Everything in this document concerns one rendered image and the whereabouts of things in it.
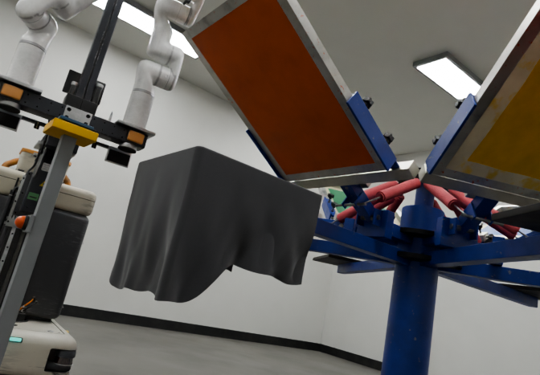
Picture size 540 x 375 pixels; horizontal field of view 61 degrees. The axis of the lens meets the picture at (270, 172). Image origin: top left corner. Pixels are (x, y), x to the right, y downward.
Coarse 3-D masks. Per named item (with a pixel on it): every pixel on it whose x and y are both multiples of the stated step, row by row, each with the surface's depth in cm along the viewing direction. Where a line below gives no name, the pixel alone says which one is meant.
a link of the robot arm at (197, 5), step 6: (192, 0) 192; (198, 0) 192; (204, 0) 193; (192, 6) 196; (198, 6) 193; (192, 12) 195; (198, 12) 196; (192, 18) 196; (186, 24) 198; (192, 24) 199
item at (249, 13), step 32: (256, 0) 149; (256, 32) 158; (288, 32) 149; (288, 64) 159; (288, 96) 170; (320, 96) 160; (320, 128) 171; (352, 128) 161; (320, 160) 184; (352, 160) 172
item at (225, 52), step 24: (216, 24) 168; (216, 48) 177; (240, 48) 168; (216, 72) 187; (240, 72) 178; (240, 96) 188; (264, 96) 178; (264, 120) 189; (288, 120) 179; (264, 144) 200; (288, 144) 189; (288, 168) 201; (312, 168) 190
